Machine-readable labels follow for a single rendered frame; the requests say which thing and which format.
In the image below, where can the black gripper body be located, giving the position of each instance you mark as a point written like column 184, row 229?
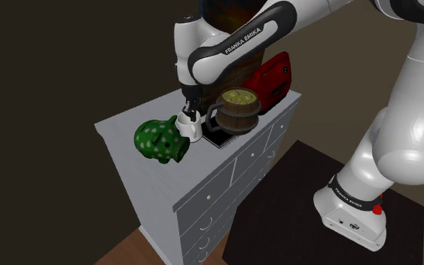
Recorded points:
column 191, row 94

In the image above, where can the white mug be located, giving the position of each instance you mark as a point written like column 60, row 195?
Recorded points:
column 189, row 129

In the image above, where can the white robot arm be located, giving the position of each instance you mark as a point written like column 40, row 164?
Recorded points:
column 410, row 110

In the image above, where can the wooden tankard with yellow filling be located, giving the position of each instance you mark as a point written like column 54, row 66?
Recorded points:
column 239, row 115

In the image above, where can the black flat tablet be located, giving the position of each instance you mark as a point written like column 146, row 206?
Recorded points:
column 219, row 139

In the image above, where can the green white-dotted piggy bank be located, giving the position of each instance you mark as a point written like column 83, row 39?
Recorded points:
column 156, row 141

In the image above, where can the grey chest of drawers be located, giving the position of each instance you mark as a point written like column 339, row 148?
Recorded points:
column 182, row 172

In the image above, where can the red bag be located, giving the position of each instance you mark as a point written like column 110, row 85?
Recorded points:
column 270, row 82

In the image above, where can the dark robot stand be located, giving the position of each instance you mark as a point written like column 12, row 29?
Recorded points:
column 281, row 205

